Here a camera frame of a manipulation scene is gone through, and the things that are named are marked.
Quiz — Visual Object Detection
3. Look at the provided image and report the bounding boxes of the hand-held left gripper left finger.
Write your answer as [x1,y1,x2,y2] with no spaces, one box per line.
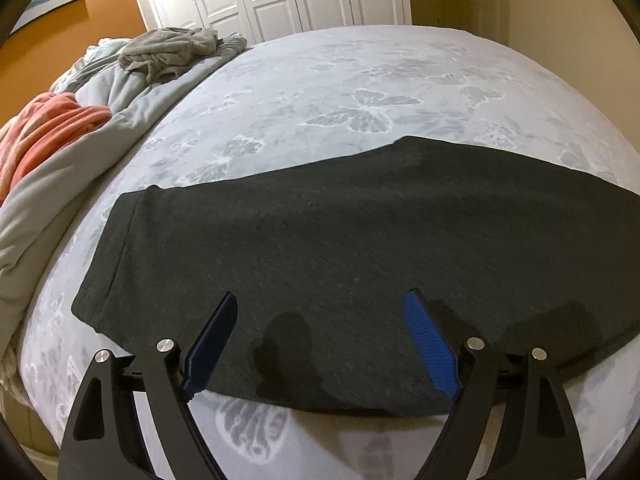
[58,291,239,480]

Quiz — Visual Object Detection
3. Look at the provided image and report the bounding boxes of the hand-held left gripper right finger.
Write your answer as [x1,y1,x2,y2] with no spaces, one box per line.
[401,288,587,480]

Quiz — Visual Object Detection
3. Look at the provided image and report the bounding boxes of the dark grey pants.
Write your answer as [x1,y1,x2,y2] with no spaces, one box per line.
[71,135,640,419]

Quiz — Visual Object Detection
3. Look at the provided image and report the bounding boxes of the light grey blanket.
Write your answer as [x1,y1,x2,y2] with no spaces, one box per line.
[0,32,249,361]

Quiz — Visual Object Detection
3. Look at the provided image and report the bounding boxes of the bed with butterfly print sheet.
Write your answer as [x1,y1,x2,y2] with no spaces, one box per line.
[15,25,640,480]

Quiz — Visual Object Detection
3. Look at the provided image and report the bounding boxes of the pink striped blanket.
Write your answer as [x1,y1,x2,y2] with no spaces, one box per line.
[0,92,112,202]

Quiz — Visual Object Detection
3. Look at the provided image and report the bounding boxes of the crumpled grey garment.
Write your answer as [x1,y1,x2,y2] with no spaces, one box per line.
[118,27,222,83]

